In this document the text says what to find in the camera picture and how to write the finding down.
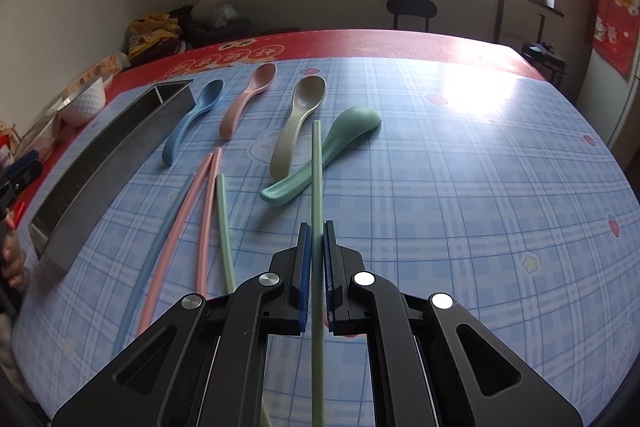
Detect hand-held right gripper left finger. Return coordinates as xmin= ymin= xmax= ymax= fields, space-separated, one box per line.
xmin=50 ymin=222 xmax=313 ymax=427

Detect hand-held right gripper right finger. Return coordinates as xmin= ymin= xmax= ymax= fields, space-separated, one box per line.
xmin=322 ymin=220 xmax=583 ymax=427

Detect green chopstick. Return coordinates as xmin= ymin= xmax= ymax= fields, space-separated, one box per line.
xmin=311 ymin=120 xmax=326 ymax=427
xmin=215 ymin=173 xmax=274 ymax=427

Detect stainless steel utensil tray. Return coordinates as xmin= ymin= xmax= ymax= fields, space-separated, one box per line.
xmin=30 ymin=79 xmax=195 ymax=275

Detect pink chopstick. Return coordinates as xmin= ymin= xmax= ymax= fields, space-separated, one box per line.
xmin=196 ymin=147 xmax=223 ymax=300
xmin=136 ymin=153 xmax=215 ymax=337

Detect green spoon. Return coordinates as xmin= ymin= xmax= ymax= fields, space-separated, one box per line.
xmin=260 ymin=106 xmax=383 ymax=208

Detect blue chopstick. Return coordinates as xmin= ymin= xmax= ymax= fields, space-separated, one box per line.
xmin=122 ymin=173 xmax=197 ymax=338
xmin=112 ymin=177 xmax=193 ymax=355

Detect beige spoon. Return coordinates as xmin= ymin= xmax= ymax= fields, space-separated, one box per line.
xmin=270 ymin=76 xmax=327 ymax=180

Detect pink spoon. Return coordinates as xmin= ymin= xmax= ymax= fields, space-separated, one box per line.
xmin=220 ymin=63 xmax=278 ymax=140

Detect blue spoon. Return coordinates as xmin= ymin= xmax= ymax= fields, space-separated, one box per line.
xmin=162 ymin=79 xmax=225 ymax=166

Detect person's left hand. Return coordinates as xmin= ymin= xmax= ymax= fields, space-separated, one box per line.
xmin=0 ymin=227 xmax=28 ymax=293

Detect plastic-wrapped pink bowl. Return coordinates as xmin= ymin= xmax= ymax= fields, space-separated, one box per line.
xmin=20 ymin=107 xmax=62 ymax=158

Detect white dimpled bowl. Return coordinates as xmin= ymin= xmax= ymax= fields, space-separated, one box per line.
xmin=55 ymin=74 xmax=107 ymax=128

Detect blue plaid tablecloth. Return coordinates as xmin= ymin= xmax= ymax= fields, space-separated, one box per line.
xmin=10 ymin=57 xmax=640 ymax=427

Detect yellow garment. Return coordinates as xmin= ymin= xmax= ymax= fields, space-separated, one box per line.
xmin=127 ymin=13 xmax=183 ymax=60

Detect red printed tablecloth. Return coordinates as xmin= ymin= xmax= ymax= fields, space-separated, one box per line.
xmin=15 ymin=29 xmax=551 ymax=218

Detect black round stool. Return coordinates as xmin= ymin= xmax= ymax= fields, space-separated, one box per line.
xmin=386 ymin=0 xmax=438 ymax=32

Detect clear plastic bag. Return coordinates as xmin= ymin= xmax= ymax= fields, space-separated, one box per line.
xmin=192 ymin=0 xmax=241 ymax=25

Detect white refrigerator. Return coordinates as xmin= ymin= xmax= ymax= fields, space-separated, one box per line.
xmin=575 ymin=47 xmax=640 ymax=172

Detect red printed cloth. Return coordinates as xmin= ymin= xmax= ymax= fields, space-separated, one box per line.
xmin=592 ymin=0 xmax=640 ymax=80

